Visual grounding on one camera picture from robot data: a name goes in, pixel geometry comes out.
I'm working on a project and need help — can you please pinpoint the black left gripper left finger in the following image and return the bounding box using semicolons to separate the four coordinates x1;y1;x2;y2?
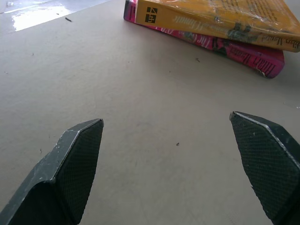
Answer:
0;118;104;225

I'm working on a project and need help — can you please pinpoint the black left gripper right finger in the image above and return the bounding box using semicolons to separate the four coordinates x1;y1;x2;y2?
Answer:
229;111;300;225

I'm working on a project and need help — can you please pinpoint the pink paperback book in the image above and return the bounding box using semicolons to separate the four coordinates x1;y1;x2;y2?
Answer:
123;0;285;79

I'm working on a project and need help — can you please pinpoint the yellow paperback book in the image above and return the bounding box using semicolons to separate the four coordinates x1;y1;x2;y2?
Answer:
135;0;300;53

